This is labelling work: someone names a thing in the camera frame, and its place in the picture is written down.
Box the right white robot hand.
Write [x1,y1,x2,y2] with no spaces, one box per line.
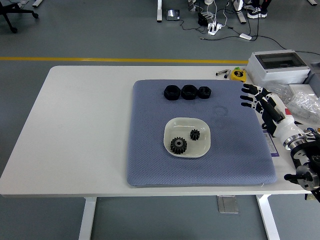
[239,83,305,145]

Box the small black gear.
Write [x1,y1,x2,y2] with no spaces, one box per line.
[189,128,201,141]

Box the large black gear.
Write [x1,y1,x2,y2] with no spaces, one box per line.
[170,136,188,155]

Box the white flat box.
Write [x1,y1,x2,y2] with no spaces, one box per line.
[288,83,320,98]

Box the grey metal box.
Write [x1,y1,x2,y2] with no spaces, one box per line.
[302,61,320,85]

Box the small black hex nut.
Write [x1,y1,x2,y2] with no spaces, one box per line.
[197,86,213,100]

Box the large black hex nut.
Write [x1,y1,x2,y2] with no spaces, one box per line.
[180,84,199,101]
[163,84,181,101]

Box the purple-edged card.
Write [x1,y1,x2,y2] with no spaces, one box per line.
[262,131,280,158]

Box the clear bag of screws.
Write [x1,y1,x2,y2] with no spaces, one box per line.
[284,91,320,124]

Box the clear bag of blue parts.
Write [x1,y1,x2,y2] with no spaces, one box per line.
[264,82,293,111]

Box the yellow tape measure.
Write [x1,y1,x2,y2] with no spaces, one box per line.
[229,66,247,83]

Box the white square dish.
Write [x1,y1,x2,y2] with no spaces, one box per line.
[163,116,213,158]

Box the white table leg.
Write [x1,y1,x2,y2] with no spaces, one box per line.
[78,196,98,240]
[256,194,281,240]

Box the metal floor plate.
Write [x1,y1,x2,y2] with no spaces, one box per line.
[216,195,240,214]

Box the black and white shoe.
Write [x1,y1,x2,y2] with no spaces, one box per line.
[246,6,268,19]

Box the white power strip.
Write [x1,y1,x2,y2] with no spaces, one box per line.
[207,22,223,36]

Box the white desk leg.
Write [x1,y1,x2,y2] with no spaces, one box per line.
[234,0,248,25]
[156,0,163,23]

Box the blue-grey textured mat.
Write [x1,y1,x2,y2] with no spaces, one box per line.
[126,79,278,187]

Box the black power block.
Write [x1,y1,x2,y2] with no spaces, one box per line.
[198,12,209,26]

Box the black office chair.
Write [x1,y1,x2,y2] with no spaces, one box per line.
[0,0,40,34]

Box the grey electrical enclosure box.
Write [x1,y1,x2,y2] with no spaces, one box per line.
[246,49,311,91]

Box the long black floor cable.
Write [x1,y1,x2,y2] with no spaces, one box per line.
[199,23,294,51]

